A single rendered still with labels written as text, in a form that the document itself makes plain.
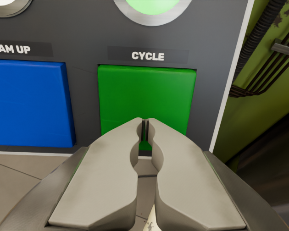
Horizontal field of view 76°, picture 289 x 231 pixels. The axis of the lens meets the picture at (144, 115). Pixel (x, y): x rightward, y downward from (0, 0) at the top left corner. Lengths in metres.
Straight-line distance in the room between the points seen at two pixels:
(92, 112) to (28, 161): 1.21
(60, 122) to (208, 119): 0.13
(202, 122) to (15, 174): 1.27
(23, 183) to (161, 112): 1.22
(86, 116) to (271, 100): 0.45
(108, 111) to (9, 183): 1.24
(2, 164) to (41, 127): 1.26
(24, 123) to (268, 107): 0.51
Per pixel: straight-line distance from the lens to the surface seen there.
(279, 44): 0.42
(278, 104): 0.54
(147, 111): 0.15
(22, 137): 0.19
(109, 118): 0.16
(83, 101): 0.16
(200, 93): 0.16
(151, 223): 0.50
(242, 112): 0.57
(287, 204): 0.50
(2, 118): 0.19
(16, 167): 1.38
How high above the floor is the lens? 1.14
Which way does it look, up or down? 57 degrees down
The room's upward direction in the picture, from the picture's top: 5 degrees clockwise
